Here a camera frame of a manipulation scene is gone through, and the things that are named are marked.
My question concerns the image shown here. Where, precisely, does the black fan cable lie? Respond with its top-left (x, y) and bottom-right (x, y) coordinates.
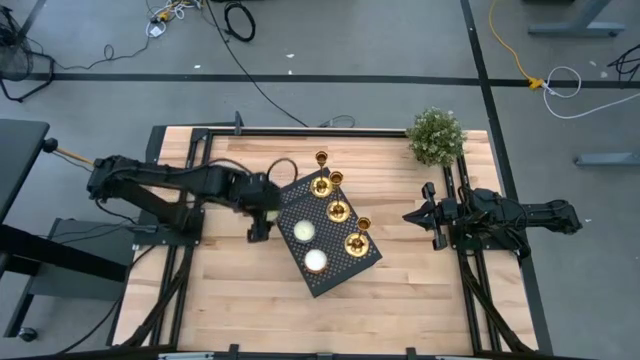
top-left (52, 37), bottom-right (151, 72)

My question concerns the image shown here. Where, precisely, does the black desk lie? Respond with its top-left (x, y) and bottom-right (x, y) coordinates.
top-left (0, 118), bottom-right (51, 224)

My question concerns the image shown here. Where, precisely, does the grey cable loop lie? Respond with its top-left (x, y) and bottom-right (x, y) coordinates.
top-left (317, 114), bottom-right (357, 129)

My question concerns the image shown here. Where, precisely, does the long black floor cable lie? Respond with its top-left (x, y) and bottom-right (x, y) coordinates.
top-left (203, 0), bottom-right (310, 129)

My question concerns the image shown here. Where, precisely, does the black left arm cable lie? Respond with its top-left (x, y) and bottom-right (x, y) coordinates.
top-left (207, 157), bottom-right (300, 186)

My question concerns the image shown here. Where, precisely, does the white floor cable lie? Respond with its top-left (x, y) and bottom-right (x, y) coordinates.
top-left (541, 65), bottom-right (640, 121)

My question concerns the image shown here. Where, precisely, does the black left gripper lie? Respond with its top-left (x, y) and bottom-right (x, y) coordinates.
top-left (234, 172), bottom-right (282, 244)

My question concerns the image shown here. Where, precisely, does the coiled black cable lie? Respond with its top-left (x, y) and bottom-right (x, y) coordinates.
top-left (222, 1), bottom-right (257, 43)

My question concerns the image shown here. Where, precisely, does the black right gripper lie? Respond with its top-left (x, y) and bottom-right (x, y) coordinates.
top-left (403, 182), bottom-right (469, 251)

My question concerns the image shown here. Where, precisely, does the black rolling stand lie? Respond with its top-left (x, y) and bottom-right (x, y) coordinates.
top-left (0, 222), bottom-right (130, 344)

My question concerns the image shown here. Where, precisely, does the yellow extension cable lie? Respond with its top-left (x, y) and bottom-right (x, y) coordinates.
top-left (487, 0), bottom-right (545, 91)

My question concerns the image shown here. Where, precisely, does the black perforated metal shelf riser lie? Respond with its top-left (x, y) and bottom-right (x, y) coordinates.
top-left (263, 166), bottom-right (384, 299)

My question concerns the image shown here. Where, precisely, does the grey desk foot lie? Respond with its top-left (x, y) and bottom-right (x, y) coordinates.
top-left (527, 0), bottom-right (627, 39)
top-left (573, 152), bottom-right (640, 168)

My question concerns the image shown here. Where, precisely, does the black floor fan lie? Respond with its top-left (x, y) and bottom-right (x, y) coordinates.
top-left (0, 4), bottom-right (56, 104)

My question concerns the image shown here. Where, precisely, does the green potted artificial plant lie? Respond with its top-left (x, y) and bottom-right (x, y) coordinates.
top-left (405, 106), bottom-right (468, 169)

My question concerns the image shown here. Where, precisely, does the gold metal candlestick holder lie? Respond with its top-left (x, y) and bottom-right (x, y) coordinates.
top-left (309, 150), bottom-right (335, 199)
top-left (325, 171), bottom-right (351, 225)
top-left (344, 216), bottom-right (373, 259)

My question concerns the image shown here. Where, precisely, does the black cable bundle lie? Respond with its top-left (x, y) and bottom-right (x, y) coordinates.
top-left (606, 42), bottom-right (640, 85)

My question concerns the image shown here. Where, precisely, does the black aluminium rig frame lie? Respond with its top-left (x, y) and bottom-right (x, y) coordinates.
top-left (107, 112), bottom-right (555, 360)

